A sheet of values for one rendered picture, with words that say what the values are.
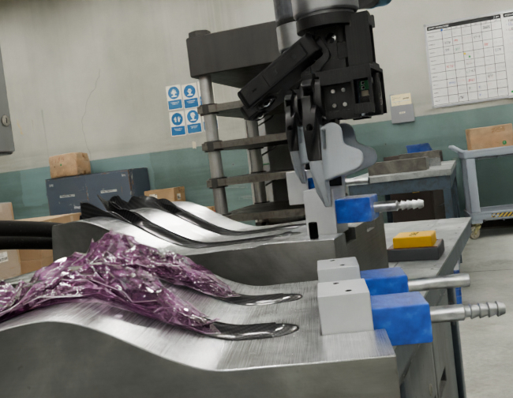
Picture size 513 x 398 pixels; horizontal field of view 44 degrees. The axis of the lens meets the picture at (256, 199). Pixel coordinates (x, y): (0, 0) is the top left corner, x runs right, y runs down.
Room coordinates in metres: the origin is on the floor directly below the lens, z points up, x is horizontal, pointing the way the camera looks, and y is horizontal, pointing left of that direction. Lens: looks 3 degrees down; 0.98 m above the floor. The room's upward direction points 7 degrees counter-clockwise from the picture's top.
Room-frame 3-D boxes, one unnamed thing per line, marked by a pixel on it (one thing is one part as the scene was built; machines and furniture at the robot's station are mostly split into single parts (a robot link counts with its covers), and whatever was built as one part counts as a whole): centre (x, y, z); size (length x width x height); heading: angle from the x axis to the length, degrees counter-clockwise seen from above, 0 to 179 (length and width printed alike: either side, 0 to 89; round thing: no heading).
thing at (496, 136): (6.39, -2.38, 0.94); 0.41 x 0.33 x 0.29; 79
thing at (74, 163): (8.04, 2.27, 1.26); 0.42 x 0.33 x 0.29; 71
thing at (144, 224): (0.88, 0.09, 0.92); 0.35 x 0.16 x 0.09; 67
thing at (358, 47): (0.74, -0.11, 1.07); 0.09 x 0.08 x 0.12; 67
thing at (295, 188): (1.05, -0.12, 0.93); 0.13 x 0.05 x 0.05; 67
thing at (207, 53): (5.56, -0.28, 1.03); 1.54 x 0.94 x 2.06; 161
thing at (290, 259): (0.89, 0.10, 0.87); 0.50 x 0.26 x 0.14; 67
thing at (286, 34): (1.06, -0.10, 1.17); 0.08 x 0.08 x 0.05
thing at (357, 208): (0.73, -0.12, 0.91); 0.13 x 0.05 x 0.05; 67
